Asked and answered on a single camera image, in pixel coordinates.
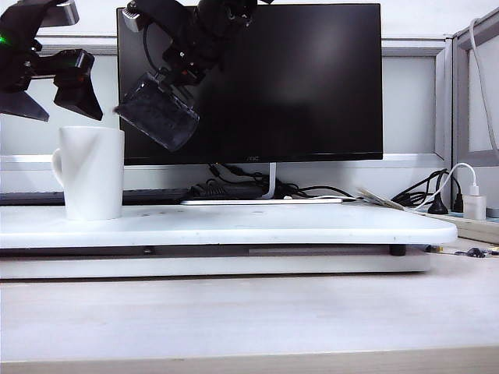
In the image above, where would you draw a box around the black monitor cable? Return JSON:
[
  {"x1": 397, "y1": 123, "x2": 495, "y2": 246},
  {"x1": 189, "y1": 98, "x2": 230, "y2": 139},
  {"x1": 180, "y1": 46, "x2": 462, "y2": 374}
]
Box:
[{"x1": 206, "y1": 163, "x2": 359, "y2": 200}]

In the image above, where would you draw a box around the printed paper sheet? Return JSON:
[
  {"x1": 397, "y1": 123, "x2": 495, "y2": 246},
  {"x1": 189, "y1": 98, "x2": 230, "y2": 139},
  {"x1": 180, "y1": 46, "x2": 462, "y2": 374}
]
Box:
[{"x1": 356, "y1": 187, "x2": 410, "y2": 212}]

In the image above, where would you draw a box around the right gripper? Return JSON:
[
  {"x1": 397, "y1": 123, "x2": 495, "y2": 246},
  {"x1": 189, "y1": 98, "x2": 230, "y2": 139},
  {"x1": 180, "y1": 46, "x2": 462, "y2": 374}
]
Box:
[{"x1": 154, "y1": 23, "x2": 231, "y2": 112}]

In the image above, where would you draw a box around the white ceramic mug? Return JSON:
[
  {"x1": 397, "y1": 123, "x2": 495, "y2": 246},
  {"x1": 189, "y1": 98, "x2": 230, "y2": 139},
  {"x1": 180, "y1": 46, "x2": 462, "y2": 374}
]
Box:
[{"x1": 51, "y1": 125, "x2": 126, "y2": 221}]

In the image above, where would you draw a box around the white power strip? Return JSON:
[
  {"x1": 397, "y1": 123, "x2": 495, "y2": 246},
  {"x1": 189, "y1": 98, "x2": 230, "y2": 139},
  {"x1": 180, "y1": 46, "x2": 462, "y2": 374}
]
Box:
[{"x1": 424, "y1": 208, "x2": 499, "y2": 245}]

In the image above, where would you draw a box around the clear black ballpoint pen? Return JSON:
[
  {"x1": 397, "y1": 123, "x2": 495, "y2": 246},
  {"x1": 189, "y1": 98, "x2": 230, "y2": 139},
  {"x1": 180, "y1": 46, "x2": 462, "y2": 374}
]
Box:
[{"x1": 424, "y1": 244, "x2": 487, "y2": 259}]

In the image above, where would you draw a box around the white riser platform board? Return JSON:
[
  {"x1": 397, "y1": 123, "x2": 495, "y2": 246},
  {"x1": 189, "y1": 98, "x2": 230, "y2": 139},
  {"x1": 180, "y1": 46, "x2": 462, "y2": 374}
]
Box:
[{"x1": 0, "y1": 203, "x2": 458, "y2": 250}]

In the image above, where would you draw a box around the white riser base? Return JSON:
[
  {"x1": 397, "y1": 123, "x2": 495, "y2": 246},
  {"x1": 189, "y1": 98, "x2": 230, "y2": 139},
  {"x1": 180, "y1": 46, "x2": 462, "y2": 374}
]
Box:
[{"x1": 0, "y1": 244, "x2": 432, "y2": 280}]

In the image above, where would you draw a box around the black power cable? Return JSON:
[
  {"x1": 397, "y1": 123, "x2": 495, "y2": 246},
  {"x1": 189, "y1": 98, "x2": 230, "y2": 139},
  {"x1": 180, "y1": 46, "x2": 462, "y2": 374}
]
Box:
[{"x1": 389, "y1": 168, "x2": 449, "y2": 211}]

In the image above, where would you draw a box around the white USB cable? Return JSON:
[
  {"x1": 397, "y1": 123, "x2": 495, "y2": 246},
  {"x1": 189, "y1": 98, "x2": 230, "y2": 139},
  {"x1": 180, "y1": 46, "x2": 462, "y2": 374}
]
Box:
[{"x1": 283, "y1": 162, "x2": 480, "y2": 213}]

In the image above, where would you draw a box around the translucent white cable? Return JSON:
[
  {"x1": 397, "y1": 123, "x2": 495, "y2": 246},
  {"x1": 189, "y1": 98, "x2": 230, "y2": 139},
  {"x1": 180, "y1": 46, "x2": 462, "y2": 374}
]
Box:
[{"x1": 469, "y1": 18, "x2": 499, "y2": 155}]

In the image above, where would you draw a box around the black round power plug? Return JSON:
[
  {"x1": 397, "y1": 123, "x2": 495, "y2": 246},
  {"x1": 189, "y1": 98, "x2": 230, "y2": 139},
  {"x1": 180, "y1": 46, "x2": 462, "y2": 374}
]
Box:
[{"x1": 427, "y1": 194, "x2": 449, "y2": 214}]

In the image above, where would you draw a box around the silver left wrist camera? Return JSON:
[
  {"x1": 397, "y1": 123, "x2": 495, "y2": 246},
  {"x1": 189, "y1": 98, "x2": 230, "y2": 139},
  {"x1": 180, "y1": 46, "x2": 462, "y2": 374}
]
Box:
[{"x1": 37, "y1": 0, "x2": 80, "y2": 28}]

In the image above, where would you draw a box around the black keyboard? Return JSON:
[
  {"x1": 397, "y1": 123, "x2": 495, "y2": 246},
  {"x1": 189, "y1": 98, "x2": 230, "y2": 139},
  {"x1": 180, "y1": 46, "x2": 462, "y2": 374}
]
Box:
[{"x1": 0, "y1": 188, "x2": 196, "y2": 206}]

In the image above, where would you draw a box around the black AOC monitor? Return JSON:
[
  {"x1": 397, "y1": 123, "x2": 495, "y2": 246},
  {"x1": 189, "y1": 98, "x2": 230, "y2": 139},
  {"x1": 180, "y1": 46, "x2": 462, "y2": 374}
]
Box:
[{"x1": 116, "y1": 3, "x2": 384, "y2": 165}]

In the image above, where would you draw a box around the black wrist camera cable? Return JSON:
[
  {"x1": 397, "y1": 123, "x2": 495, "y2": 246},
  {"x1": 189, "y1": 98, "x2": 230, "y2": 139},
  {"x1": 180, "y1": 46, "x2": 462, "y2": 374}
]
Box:
[{"x1": 142, "y1": 23, "x2": 165, "y2": 77}]

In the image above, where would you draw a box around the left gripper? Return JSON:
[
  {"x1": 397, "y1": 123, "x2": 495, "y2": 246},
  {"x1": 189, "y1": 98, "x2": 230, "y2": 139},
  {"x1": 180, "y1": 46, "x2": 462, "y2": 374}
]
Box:
[{"x1": 0, "y1": 48, "x2": 103, "y2": 122}]

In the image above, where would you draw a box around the black textured cup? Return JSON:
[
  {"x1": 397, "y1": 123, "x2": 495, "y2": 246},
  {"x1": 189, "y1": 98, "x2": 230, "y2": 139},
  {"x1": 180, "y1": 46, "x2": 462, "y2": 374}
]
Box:
[{"x1": 112, "y1": 72, "x2": 201, "y2": 153}]

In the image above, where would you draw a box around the grey partition frame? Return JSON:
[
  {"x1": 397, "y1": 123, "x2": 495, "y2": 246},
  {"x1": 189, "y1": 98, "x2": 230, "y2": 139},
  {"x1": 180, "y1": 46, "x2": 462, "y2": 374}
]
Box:
[{"x1": 434, "y1": 5, "x2": 499, "y2": 211}]

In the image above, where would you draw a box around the white USB charger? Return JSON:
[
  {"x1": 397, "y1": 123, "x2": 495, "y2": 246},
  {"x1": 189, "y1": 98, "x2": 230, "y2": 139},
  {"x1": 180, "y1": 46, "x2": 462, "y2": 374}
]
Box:
[{"x1": 462, "y1": 196, "x2": 487, "y2": 220}]

